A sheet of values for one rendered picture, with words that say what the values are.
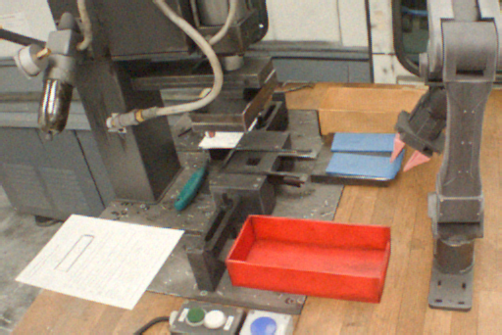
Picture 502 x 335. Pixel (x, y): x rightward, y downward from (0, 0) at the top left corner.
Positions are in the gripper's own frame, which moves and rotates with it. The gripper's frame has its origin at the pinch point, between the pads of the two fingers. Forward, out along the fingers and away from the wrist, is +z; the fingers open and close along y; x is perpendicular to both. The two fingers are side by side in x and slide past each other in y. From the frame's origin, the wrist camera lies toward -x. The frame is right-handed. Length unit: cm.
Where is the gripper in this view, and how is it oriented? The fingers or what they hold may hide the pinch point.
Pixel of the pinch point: (399, 163)
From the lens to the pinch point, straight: 106.8
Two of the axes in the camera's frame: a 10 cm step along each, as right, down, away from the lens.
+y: -8.7, -4.9, 0.0
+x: -3.3, 6.0, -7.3
